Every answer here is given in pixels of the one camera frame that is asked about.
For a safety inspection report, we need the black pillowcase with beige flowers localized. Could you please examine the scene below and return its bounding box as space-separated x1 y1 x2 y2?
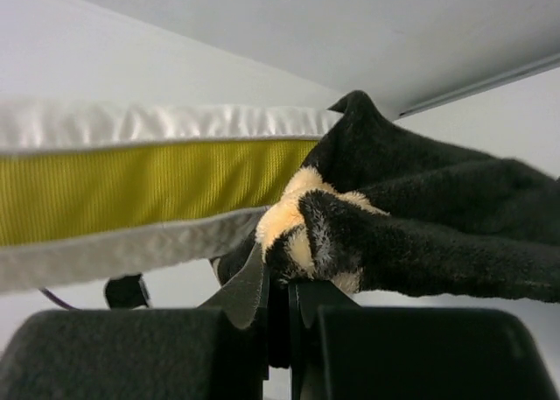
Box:
210 91 559 304

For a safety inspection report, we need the aluminium rail frame right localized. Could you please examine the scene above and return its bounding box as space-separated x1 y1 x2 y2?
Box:
397 53 559 119

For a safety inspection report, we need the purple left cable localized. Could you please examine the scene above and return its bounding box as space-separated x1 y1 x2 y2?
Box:
38 288 80 312

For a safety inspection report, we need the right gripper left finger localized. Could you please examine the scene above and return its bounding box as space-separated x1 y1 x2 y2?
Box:
0 285 270 400

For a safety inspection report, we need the white pillow with yellow edge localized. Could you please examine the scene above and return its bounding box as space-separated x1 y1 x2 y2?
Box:
1 97 340 292

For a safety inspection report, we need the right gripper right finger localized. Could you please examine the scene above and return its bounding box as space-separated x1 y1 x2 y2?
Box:
289 282 547 399

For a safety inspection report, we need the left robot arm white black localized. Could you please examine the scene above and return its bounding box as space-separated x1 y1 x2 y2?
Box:
104 273 151 310

